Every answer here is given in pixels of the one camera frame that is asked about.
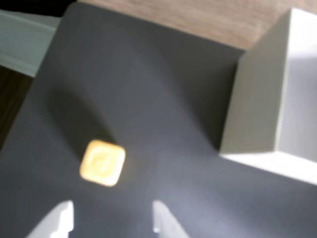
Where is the dark hanging cloth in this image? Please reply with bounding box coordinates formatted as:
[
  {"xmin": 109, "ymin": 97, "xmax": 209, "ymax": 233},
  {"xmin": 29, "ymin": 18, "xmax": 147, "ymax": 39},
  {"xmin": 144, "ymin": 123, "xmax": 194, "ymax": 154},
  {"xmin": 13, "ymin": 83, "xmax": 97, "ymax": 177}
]
[{"xmin": 0, "ymin": 0, "xmax": 77, "ymax": 18}]

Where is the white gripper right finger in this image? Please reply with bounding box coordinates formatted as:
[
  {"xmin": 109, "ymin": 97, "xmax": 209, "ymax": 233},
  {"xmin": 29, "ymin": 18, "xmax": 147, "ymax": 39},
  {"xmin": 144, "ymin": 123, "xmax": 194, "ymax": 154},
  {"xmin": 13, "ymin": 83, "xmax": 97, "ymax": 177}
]
[{"xmin": 151, "ymin": 200, "xmax": 191, "ymax": 238}]

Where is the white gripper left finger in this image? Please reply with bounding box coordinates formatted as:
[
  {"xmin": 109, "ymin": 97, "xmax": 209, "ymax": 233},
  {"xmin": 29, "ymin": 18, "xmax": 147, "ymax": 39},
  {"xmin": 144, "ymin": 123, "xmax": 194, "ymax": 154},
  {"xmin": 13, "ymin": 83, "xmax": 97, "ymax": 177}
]
[{"xmin": 26, "ymin": 200, "xmax": 75, "ymax": 238}]

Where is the white open box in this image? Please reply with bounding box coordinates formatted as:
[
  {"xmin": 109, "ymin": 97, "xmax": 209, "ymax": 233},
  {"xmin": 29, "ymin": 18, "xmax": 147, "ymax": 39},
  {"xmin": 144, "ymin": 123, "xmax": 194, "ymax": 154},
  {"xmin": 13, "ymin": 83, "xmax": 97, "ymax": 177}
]
[{"xmin": 219, "ymin": 7, "xmax": 317, "ymax": 185}]

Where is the yellow cube block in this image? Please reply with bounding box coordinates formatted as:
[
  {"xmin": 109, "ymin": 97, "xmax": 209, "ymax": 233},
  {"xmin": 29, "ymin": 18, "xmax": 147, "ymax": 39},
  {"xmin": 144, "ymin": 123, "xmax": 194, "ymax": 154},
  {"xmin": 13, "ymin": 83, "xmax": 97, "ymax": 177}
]
[{"xmin": 79, "ymin": 139, "xmax": 127, "ymax": 187}]

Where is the dark grey mat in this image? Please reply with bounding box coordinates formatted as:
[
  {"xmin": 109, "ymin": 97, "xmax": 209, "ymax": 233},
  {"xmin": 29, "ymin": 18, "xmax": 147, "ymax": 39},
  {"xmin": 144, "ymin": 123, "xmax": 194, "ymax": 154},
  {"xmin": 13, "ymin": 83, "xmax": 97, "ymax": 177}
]
[{"xmin": 0, "ymin": 1, "xmax": 317, "ymax": 238}]

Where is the plain pale green door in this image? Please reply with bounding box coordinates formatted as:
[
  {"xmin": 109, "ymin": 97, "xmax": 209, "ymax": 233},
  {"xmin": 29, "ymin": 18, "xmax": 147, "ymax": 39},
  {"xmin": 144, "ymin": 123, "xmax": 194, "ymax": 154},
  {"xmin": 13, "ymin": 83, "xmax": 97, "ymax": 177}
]
[{"xmin": 0, "ymin": 9, "xmax": 60, "ymax": 78}]

